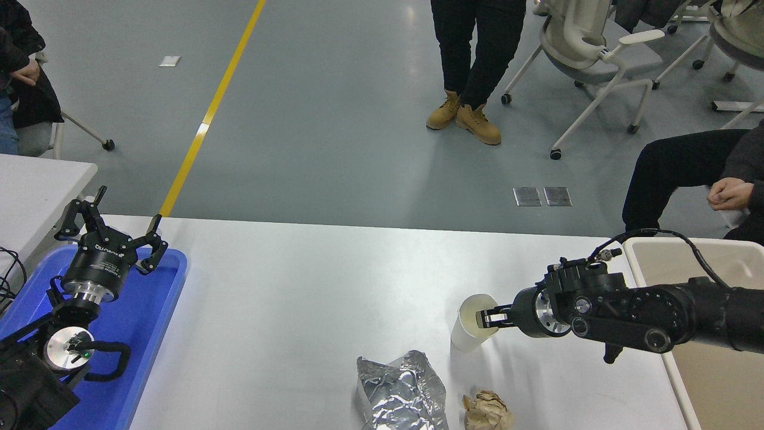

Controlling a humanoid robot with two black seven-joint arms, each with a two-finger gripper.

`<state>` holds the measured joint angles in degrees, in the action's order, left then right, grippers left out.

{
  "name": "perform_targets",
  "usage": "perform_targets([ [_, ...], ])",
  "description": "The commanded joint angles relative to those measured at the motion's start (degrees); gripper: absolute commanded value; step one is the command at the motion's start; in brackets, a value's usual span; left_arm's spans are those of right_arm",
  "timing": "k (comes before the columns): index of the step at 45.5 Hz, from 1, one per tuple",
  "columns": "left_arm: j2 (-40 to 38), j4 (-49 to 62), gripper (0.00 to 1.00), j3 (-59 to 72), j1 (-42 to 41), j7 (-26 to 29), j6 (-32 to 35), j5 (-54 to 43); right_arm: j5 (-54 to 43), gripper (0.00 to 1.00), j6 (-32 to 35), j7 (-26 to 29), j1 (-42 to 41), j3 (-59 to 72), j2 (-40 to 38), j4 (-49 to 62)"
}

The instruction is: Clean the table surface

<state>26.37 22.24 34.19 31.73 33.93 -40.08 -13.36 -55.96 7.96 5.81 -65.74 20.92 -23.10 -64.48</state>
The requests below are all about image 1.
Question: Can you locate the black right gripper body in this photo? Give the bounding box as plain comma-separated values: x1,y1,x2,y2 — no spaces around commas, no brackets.
509,287,541,339

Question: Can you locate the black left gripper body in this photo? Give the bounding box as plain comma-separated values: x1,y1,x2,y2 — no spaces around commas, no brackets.
61,230,139,297

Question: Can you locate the white paper cup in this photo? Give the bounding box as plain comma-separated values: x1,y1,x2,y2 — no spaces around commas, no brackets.
450,293,500,353

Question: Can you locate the tan paper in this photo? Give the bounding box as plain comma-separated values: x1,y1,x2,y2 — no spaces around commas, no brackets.
462,389,515,430

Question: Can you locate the silver foil tray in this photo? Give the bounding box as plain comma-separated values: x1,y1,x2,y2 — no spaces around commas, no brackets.
356,350,449,430

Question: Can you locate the person's hand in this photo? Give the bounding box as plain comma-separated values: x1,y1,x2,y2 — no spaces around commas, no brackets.
11,58,41,86

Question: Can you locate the person's left hand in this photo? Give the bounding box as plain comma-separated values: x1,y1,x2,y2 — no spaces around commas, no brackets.
707,177,754,211

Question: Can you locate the white side table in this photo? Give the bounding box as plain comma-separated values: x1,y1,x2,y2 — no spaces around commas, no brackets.
0,154,98,269

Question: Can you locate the blue plastic tray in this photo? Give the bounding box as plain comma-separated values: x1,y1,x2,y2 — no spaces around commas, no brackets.
0,245,189,430

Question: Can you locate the person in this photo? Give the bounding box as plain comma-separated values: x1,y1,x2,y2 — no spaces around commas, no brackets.
426,0,527,146
0,0,64,156
621,122,764,245

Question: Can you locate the large pale bin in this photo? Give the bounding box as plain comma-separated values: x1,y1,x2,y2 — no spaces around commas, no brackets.
623,237,764,430

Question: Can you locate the white wheeled office chair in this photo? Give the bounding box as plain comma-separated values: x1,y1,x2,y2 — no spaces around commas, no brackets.
500,0,666,161

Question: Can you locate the grey wheeled office chair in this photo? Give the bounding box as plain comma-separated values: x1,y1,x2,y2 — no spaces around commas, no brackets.
652,0,764,129

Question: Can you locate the black cable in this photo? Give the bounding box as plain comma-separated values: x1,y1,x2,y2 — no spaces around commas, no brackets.
0,247,28,314

